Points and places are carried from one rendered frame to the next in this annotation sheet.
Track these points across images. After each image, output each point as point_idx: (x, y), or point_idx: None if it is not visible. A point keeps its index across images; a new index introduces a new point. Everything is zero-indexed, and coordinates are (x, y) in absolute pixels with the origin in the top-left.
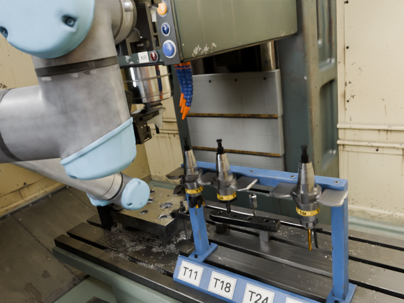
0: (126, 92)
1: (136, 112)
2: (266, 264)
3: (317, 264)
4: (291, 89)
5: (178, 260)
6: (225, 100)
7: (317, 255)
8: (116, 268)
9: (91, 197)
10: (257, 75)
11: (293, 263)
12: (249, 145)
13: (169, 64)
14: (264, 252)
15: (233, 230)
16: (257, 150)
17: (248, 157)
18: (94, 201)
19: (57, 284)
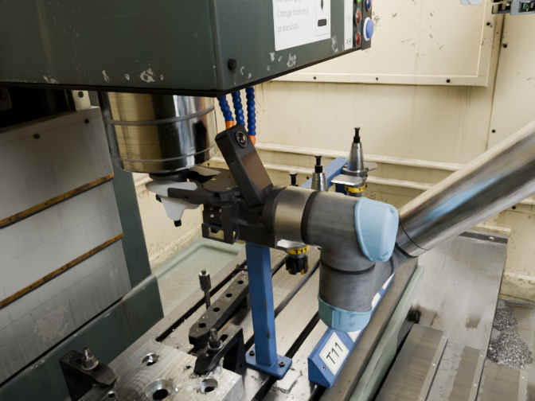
0: (244, 127)
1: (192, 184)
2: (296, 305)
3: (298, 273)
4: (105, 134)
5: (315, 362)
6: (19, 184)
7: (283, 272)
8: None
9: (370, 309)
10: (73, 118)
11: (294, 286)
12: (76, 247)
13: (365, 48)
14: (274, 305)
15: None
16: (89, 248)
17: (75, 270)
18: (370, 313)
19: None
